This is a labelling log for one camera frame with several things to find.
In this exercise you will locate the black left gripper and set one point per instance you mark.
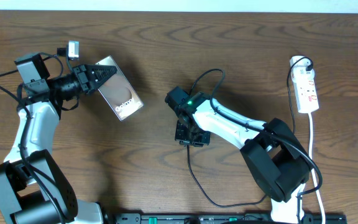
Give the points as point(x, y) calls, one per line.
point(86, 70)

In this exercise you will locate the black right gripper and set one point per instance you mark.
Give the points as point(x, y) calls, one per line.
point(204, 140)

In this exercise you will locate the Galaxy S25 Ultra smartphone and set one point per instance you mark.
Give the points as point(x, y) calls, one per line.
point(119, 93)

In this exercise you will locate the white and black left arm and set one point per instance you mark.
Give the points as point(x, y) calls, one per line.
point(33, 189)

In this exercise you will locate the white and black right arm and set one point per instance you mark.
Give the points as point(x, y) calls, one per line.
point(277, 161)

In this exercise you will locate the white power strip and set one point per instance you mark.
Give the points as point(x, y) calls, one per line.
point(302, 75)

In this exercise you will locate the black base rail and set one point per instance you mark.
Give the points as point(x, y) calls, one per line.
point(136, 218)

